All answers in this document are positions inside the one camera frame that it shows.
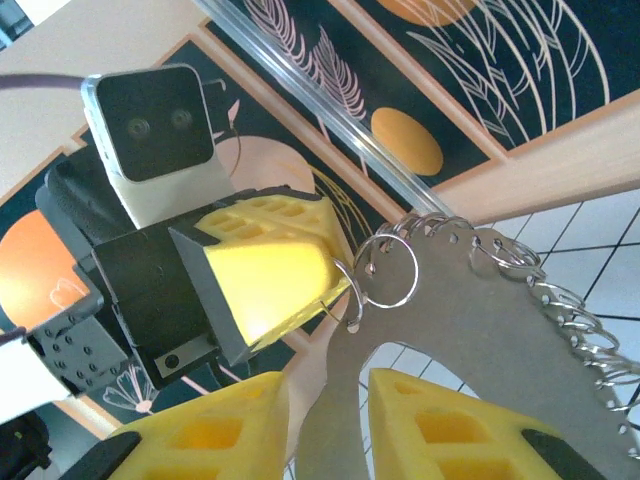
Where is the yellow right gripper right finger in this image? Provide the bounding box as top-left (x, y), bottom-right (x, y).
top-left (367, 368), bottom-right (609, 480)

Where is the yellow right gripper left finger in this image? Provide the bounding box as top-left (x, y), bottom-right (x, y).
top-left (59, 370), bottom-right (291, 480)

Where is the clear plastic bag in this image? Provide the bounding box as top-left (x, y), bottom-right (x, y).
top-left (294, 219), bottom-right (640, 480)

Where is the yellow oval feather art panel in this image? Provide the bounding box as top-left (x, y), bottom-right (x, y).
top-left (244, 0), bottom-right (509, 201)

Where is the orange circle leaves art panel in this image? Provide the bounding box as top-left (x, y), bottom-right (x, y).
top-left (349, 0), bottom-right (640, 151)

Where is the aluminium corner post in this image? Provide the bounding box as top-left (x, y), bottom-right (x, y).
top-left (192, 0), bottom-right (454, 224)

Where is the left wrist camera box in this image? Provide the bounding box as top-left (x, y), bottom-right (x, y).
top-left (80, 63), bottom-right (236, 226)

